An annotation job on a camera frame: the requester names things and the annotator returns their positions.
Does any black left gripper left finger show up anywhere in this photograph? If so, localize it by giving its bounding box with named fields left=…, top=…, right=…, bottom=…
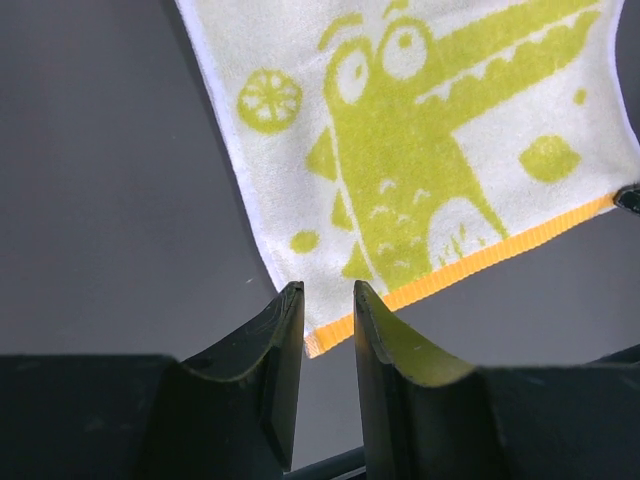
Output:
left=1, top=282, right=305, bottom=479

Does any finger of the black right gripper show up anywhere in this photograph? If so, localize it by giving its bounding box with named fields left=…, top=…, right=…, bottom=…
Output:
left=613, top=183, right=640, bottom=214

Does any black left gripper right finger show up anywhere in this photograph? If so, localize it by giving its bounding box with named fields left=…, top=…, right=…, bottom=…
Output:
left=353, top=281, right=639, bottom=479

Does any lime green print towel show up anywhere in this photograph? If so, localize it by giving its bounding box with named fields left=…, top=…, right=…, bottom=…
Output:
left=177, top=1, right=639, bottom=357

